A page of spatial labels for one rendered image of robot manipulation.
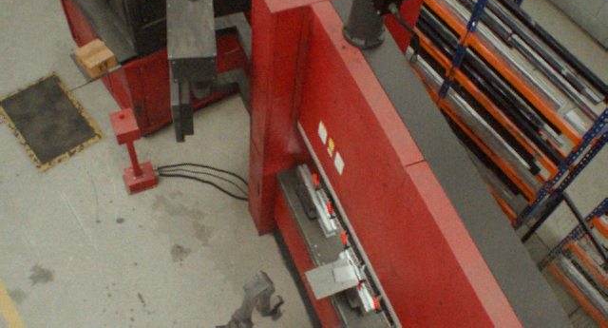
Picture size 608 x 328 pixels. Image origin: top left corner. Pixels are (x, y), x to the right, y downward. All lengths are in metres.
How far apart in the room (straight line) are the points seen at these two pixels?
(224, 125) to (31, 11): 2.29
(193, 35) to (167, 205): 1.98
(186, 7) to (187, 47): 0.29
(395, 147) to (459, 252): 0.50
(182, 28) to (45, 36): 3.08
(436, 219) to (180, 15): 1.79
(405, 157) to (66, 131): 3.59
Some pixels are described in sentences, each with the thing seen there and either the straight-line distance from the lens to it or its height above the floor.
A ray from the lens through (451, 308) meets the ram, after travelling 2.52.
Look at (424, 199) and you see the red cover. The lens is 2.37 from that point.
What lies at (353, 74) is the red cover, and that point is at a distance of 2.67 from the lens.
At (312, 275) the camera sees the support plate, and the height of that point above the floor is 1.00.
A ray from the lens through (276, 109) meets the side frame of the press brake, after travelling 3.45.
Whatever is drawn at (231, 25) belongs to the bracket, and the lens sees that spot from 3.68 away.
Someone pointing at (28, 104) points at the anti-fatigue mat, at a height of 0.01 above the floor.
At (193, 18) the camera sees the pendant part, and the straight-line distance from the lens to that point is 3.36.
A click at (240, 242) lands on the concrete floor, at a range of 4.74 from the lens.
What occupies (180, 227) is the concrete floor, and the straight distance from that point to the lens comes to 4.82.
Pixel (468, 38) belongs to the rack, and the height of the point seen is 1.38.
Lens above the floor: 4.27
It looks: 61 degrees down
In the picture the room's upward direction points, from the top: 11 degrees clockwise
